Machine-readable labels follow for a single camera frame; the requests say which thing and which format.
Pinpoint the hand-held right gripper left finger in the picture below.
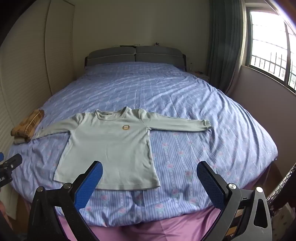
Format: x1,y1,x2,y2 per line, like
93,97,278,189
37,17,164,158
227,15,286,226
28,161,103,241

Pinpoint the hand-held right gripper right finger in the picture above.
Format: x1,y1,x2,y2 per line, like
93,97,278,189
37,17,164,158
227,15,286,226
196,161,272,241

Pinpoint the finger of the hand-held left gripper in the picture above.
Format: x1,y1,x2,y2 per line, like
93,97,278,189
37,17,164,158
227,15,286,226
0,152,23,171

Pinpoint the light green long-sleeve shirt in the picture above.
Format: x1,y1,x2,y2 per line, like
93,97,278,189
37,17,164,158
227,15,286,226
32,107,212,191

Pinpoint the brown plaid folded garment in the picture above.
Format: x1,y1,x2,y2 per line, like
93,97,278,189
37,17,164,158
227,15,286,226
11,109,45,144

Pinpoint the pink bed skirt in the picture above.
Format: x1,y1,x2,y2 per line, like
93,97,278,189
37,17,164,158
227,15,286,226
23,197,234,241

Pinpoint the blue floral bed sheet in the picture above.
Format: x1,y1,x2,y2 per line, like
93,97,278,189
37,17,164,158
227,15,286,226
6,61,278,224

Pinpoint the cream wardrobe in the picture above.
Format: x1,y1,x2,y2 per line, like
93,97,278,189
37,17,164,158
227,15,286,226
0,0,77,149

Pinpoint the white nightstand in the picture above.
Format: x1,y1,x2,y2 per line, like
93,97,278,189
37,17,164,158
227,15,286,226
191,69,211,82

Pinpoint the grey headboard cushion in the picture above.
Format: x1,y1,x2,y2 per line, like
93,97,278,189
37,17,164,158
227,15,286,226
135,46,185,65
88,47,136,64

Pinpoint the green curtain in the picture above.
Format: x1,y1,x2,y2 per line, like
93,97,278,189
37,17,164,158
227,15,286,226
208,0,247,93

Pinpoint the barred window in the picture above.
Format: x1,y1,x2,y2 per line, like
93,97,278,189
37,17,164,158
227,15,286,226
245,5,296,93

